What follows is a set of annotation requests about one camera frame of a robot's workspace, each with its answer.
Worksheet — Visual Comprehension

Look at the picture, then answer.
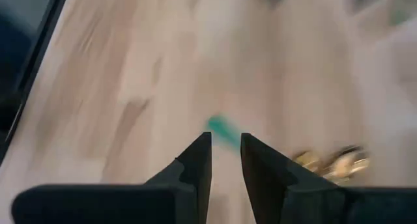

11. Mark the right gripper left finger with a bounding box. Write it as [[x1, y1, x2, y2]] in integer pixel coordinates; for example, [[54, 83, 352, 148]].
[[11, 132, 212, 224]]

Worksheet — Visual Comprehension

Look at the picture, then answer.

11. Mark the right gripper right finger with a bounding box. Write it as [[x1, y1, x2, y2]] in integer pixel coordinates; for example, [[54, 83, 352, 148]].
[[240, 132, 417, 224]]

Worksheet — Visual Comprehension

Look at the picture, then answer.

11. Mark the gold spoon green handle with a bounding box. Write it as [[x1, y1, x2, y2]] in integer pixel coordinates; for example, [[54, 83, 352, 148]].
[[207, 115, 371, 186], [293, 148, 323, 173]]

